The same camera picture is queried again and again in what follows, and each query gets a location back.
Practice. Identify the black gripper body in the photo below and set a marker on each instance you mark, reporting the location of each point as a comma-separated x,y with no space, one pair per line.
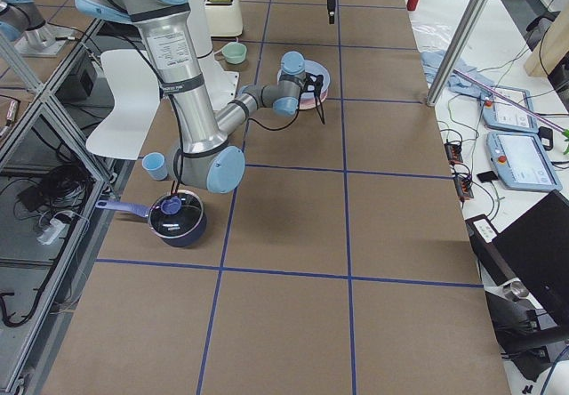
321,111

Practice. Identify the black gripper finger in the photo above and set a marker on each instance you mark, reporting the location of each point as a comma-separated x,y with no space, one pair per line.
331,8

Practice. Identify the blue plate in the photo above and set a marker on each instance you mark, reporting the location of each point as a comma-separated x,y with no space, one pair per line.
317,69

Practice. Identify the pink plate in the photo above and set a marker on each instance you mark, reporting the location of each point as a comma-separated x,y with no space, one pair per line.
308,100

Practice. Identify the green bowl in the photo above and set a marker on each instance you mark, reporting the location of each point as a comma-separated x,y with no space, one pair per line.
234,53

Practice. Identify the cream toaster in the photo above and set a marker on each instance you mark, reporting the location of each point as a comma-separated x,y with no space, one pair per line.
224,17

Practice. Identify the blue cloth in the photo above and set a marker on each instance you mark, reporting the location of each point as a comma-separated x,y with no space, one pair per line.
431,62

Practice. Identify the light blue cup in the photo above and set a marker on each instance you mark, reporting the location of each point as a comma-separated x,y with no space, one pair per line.
154,164

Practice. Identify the white plastic chair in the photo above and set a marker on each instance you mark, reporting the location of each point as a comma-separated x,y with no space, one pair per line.
135,92

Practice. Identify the dark blue pot with lid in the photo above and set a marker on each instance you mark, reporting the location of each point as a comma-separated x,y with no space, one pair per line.
179,219

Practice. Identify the upper teach pendant tablet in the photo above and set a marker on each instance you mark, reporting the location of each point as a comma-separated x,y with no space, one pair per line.
500,115

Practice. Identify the teach pendant tablet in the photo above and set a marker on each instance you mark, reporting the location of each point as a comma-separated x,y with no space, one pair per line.
500,115
520,162

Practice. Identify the lower teach pendant tablet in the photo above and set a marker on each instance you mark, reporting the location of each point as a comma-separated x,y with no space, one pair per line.
520,162

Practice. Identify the green tipped grabber stick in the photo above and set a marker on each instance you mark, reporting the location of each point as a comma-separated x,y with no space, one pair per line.
500,96

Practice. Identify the white power strip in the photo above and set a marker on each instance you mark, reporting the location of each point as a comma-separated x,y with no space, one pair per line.
56,225

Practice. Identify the aluminium frame post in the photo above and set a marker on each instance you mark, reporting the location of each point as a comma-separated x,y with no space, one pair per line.
460,38

